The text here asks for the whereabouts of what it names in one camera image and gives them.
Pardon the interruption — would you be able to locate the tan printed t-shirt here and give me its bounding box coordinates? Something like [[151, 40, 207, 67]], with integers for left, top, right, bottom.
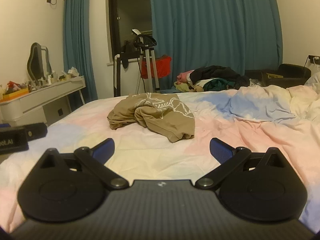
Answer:
[[107, 93, 195, 143]]

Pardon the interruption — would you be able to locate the pile of dark clothes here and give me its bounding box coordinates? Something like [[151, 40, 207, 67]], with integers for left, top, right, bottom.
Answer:
[[175, 65, 250, 92]]

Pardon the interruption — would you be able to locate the black armchair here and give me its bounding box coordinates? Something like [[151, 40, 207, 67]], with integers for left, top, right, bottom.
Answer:
[[245, 63, 311, 88]]

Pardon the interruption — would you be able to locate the wall power socket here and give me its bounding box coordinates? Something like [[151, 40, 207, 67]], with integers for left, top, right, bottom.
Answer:
[[308, 55, 320, 65]]

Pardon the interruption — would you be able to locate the pastel tie-dye duvet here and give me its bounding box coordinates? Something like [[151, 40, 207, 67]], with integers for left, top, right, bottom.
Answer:
[[1, 83, 319, 232]]

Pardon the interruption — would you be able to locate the teal curtain panel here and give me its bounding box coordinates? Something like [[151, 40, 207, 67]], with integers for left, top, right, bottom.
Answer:
[[63, 0, 98, 102], [150, 0, 283, 89]]

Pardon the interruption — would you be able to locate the orange tray with items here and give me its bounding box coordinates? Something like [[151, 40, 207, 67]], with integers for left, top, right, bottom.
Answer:
[[1, 81, 29, 102]]

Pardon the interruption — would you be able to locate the teal curtain left panel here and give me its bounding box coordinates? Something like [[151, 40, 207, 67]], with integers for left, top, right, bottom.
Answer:
[[63, 0, 98, 102]]

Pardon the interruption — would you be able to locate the red bag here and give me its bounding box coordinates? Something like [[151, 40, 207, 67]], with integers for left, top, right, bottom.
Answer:
[[140, 55, 171, 79]]

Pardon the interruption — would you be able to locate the white dressing table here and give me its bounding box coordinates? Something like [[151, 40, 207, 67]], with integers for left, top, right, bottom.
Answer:
[[1, 76, 86, 126]]

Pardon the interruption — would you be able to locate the silver tripod stand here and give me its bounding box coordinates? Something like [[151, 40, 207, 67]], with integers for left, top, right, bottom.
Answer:
[[131, 29, 160, 93]]

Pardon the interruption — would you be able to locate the black floor stand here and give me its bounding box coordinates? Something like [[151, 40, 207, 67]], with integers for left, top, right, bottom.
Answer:
[[113, 40, 139, 97]]

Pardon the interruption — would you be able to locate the wavy black vanity mirror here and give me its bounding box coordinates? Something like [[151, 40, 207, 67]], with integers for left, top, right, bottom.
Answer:
[[27, 42, 52, 83]]

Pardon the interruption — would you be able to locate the teal curtain right panel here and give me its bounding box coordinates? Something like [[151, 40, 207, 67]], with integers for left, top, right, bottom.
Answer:
[[150, 0, 283, 89]]

